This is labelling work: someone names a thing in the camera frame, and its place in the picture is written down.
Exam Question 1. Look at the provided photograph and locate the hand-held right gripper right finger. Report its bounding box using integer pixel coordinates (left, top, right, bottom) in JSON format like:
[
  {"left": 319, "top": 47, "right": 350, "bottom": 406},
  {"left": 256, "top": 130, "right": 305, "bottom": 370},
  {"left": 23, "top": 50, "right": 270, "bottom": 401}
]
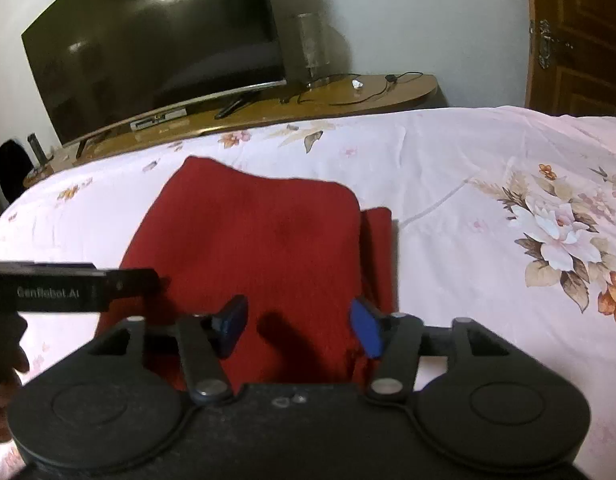
[{"left": 351, "top": 296, "right": 513, "bottom": 406}]

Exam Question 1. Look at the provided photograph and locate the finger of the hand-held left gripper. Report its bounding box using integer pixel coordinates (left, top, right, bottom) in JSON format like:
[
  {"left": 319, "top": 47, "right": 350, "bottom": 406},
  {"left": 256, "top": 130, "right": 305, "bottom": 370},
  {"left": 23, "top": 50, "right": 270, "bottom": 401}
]
[{"left": 107, "top": 268, "right": 161, "bottom": 309}]

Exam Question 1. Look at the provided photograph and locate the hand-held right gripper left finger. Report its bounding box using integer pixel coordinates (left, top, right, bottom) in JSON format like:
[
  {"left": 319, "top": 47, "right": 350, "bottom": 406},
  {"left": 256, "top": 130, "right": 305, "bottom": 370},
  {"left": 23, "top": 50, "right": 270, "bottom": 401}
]
[{"left": 88, "top": 294, "right": 249, "bottom": 406}]

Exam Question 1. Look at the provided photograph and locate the red knit garment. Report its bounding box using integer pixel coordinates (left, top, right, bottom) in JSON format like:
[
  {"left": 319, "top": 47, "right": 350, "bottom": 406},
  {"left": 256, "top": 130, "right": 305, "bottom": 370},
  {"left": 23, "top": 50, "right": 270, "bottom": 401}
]
[{"left": 95, "top": 156, "right": 396, "bottom": 396}]

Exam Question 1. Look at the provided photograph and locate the person's left hand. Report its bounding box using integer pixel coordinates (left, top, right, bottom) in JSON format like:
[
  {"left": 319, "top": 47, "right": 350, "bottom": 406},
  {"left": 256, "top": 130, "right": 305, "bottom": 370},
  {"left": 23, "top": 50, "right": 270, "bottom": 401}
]
[{"left": 0, "top": 312, "right": 31, "bottom": 461}]

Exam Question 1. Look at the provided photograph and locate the small dark upright object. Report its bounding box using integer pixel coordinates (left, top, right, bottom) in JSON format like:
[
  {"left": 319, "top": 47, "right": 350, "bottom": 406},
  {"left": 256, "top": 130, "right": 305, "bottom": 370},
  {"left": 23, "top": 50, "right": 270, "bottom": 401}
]
[{"left": 27, "top": 133, "right": 49, "bottom": 166}]

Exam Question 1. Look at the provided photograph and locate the silver set-top box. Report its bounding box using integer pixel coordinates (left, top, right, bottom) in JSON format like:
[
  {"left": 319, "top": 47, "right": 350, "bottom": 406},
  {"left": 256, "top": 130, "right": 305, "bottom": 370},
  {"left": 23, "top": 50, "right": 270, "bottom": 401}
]
[{"left": 130, "top": 108, "right": 189, "bottom": 132}]

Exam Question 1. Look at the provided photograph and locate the pink floral bedsheet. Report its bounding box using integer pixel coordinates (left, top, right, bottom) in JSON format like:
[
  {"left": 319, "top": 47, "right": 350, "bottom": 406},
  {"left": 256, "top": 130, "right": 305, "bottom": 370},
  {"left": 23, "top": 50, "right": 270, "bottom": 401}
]
[{"left": 0, "top": 105, "right": 616, "bottom": 480}]

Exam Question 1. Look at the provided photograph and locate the black remote control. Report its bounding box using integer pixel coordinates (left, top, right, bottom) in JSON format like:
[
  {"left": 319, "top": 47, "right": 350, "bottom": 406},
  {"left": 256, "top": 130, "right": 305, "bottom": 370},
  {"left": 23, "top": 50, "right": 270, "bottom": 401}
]
[{"left": 215, "top": 96, "right": 251, "bottom": 120}]

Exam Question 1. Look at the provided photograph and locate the wooden television stand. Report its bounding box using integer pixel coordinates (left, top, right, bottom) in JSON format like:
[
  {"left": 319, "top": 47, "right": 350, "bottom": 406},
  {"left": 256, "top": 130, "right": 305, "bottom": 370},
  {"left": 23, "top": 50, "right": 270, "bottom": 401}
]
[{"left": 23, "top": 74, "right": 439, "bottom": 188}]

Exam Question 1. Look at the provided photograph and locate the black flat screen television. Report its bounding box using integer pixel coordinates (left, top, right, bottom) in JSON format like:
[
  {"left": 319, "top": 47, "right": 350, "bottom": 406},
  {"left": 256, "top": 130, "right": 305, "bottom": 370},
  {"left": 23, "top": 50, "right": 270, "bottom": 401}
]
[{"left": 21, "top": 0, "right": 289, "bottom": 161}]

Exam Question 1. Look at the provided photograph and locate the brown wooden door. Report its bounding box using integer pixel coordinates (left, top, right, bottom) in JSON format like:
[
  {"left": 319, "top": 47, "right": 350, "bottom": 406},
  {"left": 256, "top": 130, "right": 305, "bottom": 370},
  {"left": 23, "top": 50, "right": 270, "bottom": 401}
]
[{"left": 525, "top": 0, "right": 616, "bottom": 118}]

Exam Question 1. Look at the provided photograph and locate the black cable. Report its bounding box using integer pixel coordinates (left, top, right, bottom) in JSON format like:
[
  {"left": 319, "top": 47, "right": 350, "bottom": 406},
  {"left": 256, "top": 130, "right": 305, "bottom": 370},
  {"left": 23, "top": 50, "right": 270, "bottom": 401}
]
[{"left": 297, "top": 71, "right": 425, "bottom": 107}]

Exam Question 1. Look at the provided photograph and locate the metal door handle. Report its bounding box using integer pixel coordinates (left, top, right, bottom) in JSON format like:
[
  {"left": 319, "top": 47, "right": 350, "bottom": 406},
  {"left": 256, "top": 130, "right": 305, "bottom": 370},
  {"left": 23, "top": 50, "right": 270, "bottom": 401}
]
[{"left": 530, "top": 19, "right": 573, "bottom": 68}]

